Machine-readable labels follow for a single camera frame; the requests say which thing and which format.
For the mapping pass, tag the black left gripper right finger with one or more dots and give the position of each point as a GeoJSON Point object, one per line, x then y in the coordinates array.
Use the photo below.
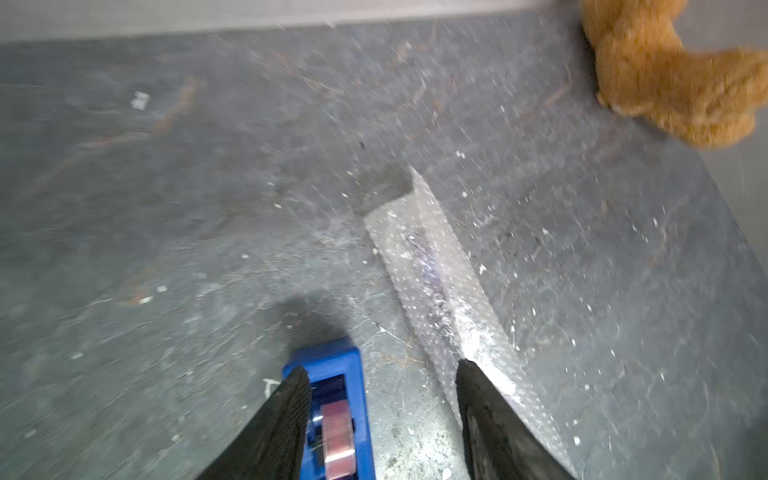
{"type": "Point", "coordinates": [497, 443]}

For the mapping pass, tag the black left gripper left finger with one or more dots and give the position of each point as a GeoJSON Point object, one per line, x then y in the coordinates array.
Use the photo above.
{"type": "Point", "coordinates": [271, 444]}

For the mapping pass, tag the blue tape dispenser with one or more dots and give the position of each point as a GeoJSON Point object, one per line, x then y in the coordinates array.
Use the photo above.
{"type": "Point", "coordinates": [335, 373]}

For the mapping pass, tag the pink clear tape roll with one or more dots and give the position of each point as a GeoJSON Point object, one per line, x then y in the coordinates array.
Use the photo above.
{"type": "Point", "coordinates": [339, 451]}

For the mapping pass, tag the brown teddy bear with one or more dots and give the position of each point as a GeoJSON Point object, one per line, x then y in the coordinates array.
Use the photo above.
{"type": "Point", "coordinates": [707, 99]}

